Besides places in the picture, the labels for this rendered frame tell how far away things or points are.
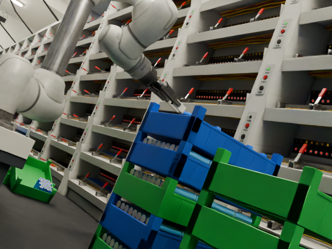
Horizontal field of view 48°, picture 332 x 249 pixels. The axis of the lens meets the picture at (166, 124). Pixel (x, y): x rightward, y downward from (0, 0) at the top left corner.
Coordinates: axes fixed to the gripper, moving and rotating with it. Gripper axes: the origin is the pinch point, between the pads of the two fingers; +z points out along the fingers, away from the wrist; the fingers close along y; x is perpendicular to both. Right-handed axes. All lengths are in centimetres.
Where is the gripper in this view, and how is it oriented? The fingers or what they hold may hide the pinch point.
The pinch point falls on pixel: (177, 105)
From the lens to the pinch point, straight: 148.8
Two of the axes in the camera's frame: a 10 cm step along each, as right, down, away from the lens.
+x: 5.3, -8.0, 2.8
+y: 5.7, 0.9, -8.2
